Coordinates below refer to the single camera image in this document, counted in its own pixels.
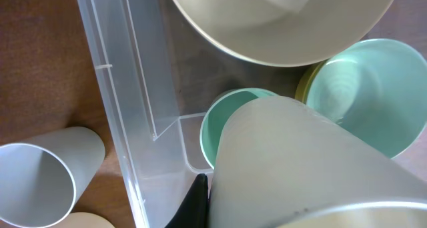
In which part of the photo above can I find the mint green small bowl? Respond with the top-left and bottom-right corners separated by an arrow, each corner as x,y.
305,39 -> 426,158

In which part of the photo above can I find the grey cup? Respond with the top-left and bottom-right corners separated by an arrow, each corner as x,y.
1,127 -> 105,227

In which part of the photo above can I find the cream white cup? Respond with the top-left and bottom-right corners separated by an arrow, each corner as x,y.
207,96 -> 426,227

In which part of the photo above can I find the mint green cup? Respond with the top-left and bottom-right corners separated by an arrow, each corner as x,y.
199,88 -> 278,169

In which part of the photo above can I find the white small bowl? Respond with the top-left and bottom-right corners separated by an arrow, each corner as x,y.
50,212 -> 115,228

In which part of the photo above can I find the clear plastic storage container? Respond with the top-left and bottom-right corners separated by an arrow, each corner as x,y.
73,0 -> 427,228

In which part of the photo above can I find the beige large bowl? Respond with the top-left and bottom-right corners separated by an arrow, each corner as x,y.
172,0 -> 394,67

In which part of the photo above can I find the yellow small bowl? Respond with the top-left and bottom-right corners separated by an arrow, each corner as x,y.
295,60 -> 326,103

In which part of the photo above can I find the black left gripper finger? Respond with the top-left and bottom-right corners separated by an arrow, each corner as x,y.
165,173 -> 209,228

